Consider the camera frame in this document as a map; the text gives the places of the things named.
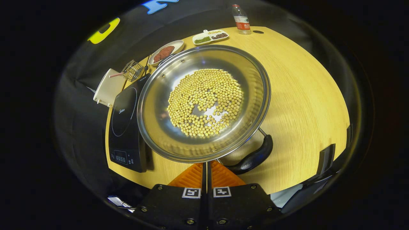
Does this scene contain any metal wire basket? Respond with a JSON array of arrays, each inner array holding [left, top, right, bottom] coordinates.
[[121, 60, 144, 82]]

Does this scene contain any white round plate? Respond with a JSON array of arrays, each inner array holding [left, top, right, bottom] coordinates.
[[148, 40, 185, 66]]

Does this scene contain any clear plastic water bottle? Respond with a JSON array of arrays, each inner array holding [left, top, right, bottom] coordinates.
[[232, 4, 252, 35]]

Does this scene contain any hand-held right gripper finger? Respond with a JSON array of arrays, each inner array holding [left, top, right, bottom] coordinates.
[[207, 161, 283, 230], [133, 162, 207, 230]]

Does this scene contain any white toaster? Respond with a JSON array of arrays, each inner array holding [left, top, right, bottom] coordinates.
[[93, 68, 127, 107]]

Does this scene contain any steel pot with black handle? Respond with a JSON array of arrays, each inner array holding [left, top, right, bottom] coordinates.
[[137, 44, 274, 175]]

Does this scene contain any black induction cooktop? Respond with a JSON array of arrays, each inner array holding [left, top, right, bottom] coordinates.
[[108, 73, 152, 173]]

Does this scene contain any pile of yellow soybeans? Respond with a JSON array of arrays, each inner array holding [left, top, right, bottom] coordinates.
[[167, 69, 244, 138]]

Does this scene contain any black backdrop cloth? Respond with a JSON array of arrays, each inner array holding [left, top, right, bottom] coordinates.
[[54, 0, 307, 205]]

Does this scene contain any white divided dish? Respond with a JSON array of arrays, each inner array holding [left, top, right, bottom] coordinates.
[[192, 29, 229, 45]]

